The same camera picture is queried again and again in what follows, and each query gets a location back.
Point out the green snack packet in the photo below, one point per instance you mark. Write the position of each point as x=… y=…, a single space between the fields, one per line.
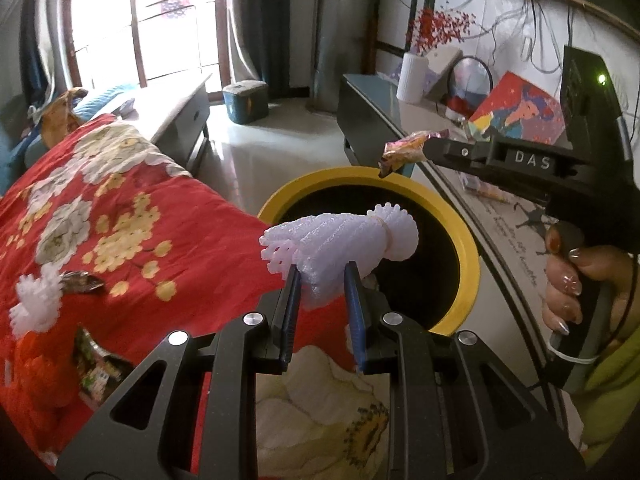
x=100 y=375

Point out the small gray object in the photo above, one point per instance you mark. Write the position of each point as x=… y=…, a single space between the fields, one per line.
x=125 y=106

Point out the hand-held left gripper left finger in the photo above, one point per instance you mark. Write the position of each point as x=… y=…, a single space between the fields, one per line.
x=290 y=310

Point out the gray leaning board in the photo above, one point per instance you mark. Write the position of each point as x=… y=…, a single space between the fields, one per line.
x=442 y=72

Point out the foil snack wrapper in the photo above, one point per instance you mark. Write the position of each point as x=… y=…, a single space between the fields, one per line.
x=80 y=281

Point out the round black-rimmed mirror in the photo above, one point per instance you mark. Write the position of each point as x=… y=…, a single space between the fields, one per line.
x=470 y=77

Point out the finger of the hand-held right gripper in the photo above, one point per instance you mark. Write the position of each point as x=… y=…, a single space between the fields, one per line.
x=460 y=152

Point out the gray tower air conditioner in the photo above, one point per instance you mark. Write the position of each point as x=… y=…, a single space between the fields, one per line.
x=342 y=35

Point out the colourful bead box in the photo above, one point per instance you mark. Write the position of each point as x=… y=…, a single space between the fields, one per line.
x=482 y=191

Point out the brown-framed glass balcony door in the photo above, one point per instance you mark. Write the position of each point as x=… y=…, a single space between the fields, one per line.
x=150 y=20

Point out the blue storage stool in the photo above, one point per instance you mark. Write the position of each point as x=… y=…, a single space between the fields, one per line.
x=246 y=102

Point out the gray coffee table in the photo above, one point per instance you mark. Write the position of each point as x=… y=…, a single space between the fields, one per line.
x=172 y=110

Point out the white cylindrical vase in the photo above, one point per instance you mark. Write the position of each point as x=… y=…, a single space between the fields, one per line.
x=412 y=80

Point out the orange plush toy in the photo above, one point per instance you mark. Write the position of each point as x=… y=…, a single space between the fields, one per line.
x=60 y=120

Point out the white foam fruit net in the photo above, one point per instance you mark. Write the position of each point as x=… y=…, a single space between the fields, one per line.
x=37 y=300
x=345 y=240

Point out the dark curtain with white lining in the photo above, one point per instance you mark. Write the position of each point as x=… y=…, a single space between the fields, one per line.
x=265 y=30
x=47 y=35

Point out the person's right hand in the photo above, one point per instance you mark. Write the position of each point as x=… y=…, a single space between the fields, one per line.
x=562 y=300

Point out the yellow snack wrapper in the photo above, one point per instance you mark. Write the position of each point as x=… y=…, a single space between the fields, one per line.
x=407 y=152

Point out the red floral blanket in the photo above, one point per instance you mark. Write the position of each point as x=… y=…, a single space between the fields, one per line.
x=210 y=210

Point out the person's right forearm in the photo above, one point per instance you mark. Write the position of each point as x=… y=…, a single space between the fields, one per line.
x=615 y=390

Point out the blue patterned sofa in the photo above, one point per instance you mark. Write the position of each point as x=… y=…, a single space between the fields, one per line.
x=15 y=160

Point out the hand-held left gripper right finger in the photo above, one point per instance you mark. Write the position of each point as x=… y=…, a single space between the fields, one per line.
x=356 y=320

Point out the glass-top TV console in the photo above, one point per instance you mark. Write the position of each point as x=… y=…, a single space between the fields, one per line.
x=372 y=97

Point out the yellow round trash bin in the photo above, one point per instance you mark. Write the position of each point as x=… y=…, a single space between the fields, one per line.
x=465 y=280

